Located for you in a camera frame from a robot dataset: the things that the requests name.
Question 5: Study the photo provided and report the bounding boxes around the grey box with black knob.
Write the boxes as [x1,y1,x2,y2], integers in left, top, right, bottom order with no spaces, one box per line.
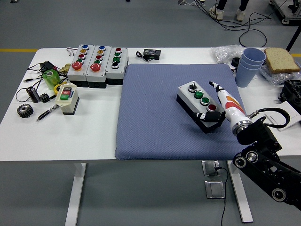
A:
[105,47,129,85]

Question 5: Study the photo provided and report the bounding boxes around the blue-grey padded mat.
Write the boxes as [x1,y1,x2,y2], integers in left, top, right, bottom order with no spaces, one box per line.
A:
[114,63,258,162]

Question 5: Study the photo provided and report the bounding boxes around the green translucent cylinder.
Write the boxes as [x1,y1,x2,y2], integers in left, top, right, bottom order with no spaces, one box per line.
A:
[42,69,60,90]

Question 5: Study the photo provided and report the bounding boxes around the thin black wire with plug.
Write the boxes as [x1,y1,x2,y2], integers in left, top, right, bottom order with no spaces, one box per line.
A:
[23,76,45,83]

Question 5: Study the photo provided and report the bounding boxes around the black floor cable loop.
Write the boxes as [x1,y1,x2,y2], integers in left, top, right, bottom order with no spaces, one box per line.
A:
[195,0,273,49]

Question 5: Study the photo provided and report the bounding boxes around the bread slice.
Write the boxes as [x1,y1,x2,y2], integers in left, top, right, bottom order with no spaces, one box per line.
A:
[263,47,301,73]

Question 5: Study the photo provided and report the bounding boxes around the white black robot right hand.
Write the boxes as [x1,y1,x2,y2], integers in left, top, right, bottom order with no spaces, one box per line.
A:
[193,81,249,126]

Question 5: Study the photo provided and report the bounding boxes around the blue plastic cup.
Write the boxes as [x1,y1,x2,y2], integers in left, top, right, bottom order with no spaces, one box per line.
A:
[235,61,263,88]
[239,56,265,71]
[243,48,266,66]

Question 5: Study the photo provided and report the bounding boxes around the grey four-control button box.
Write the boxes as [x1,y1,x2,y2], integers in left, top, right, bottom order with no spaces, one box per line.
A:
[176,81,226,134]

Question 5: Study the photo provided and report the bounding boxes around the clear plastic bag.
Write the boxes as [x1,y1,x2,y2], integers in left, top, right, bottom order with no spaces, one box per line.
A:
[260,63,301,86]

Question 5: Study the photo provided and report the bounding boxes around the clear bubble wrap bag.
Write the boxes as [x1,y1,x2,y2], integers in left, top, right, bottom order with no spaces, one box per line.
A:
[211,44,245,65]

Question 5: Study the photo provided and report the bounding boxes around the black cylindrical capacitor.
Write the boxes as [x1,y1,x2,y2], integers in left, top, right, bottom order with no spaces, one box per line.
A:
[25,86,41,104]

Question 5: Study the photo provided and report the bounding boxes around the metal floor socket with plug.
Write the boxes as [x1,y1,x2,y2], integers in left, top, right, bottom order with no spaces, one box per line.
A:
[201,160,222,177]

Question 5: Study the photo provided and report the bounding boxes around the black power cable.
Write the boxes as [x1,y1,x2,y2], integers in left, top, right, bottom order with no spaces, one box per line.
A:
[215,166,229,226]

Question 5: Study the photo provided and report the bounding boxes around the black silver pen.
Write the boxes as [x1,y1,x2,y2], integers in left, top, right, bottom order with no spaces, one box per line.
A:
[35,104,60,122]

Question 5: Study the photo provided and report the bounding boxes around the large black steel gear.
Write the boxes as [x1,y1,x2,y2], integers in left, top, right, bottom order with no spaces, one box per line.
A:
[16,104,34,119]

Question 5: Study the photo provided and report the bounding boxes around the grey box with mushroom button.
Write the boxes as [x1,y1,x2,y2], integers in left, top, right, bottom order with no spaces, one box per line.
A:
[67,44,95,88]
[86,45,111,89]

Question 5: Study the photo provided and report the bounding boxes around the person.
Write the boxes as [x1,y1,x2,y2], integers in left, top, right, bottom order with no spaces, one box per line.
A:
[208,0,250,22]

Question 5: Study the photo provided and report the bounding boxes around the metal floor plate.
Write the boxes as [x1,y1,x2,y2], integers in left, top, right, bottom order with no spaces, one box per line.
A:
[204,180,226,200]

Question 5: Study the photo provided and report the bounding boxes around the black digital display module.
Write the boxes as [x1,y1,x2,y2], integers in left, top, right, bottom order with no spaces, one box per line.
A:
[135,48,162,63]

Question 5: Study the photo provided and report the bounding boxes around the cream switch box red green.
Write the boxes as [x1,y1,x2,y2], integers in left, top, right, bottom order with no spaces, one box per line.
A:
[55,82,80,116]

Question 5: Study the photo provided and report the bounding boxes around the black module with wires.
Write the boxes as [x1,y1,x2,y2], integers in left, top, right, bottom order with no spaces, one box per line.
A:
[39,61,58,73]

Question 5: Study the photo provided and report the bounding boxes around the metal frame cart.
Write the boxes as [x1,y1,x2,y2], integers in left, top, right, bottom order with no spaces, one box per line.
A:
[269,0,301,25]

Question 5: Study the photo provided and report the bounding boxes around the white table leg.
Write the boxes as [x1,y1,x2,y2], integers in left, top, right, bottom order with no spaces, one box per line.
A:
[227,160,254,223]
[64,162,87,226]

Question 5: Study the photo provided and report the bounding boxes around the black mechanical assembly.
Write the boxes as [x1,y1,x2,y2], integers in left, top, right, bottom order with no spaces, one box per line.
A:
[278,80,301,111]

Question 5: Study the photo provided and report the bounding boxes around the yellow tape roll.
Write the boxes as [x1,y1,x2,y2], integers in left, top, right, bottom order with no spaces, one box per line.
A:
[53,82,68,96]

